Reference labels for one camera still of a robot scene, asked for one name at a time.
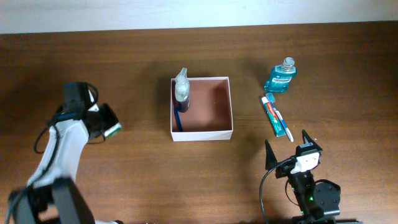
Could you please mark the white open cardboard box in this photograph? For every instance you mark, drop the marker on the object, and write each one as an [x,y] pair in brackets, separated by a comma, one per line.
[210,115]

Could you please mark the blue white toothbrush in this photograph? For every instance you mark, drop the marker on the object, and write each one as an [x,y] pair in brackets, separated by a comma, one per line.
[271,99]

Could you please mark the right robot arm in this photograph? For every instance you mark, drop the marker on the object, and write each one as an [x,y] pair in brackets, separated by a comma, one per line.
[318,200]

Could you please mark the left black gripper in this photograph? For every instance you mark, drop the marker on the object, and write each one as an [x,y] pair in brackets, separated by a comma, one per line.
[111,117]

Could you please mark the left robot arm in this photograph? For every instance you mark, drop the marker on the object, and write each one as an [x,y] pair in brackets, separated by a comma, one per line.
[76,123]

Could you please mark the green soap box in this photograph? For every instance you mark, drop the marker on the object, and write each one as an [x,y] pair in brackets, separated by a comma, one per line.
[112,130]

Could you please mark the blue mouthwash bottle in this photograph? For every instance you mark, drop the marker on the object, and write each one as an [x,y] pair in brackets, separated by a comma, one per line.
[281,76]

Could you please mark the clear spray bottle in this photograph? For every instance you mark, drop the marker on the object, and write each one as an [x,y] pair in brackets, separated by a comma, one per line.
[182,91]

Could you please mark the blue disposable razor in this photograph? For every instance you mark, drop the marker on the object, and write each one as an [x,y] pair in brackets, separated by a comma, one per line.
[177,119]

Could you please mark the green toothpaste tube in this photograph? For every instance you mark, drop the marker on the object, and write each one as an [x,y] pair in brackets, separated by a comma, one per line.
[275,123]

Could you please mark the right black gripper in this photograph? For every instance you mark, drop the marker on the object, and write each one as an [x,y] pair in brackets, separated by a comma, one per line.
[271,160]

